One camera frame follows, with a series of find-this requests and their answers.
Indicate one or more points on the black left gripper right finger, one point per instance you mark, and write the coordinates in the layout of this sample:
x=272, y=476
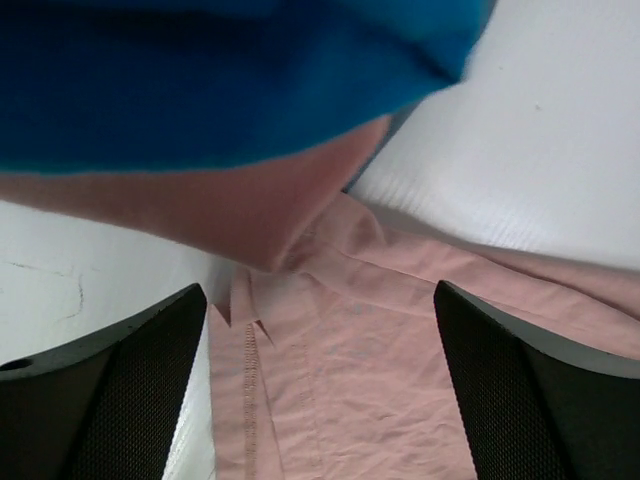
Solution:
x=535, y=404

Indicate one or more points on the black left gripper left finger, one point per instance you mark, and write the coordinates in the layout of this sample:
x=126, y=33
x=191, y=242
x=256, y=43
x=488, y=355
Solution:
x=106, y=405

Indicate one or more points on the dusty pink graphic t-shirt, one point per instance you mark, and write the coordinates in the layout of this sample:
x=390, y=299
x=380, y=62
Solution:
x=334, y=369

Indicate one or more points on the salmon pink t-shirt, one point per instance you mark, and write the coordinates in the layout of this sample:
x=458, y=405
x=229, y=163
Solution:
x=252, y=215

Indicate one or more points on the blue t-shirt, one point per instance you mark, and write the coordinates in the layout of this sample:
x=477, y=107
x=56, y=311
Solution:
x=118, y=86

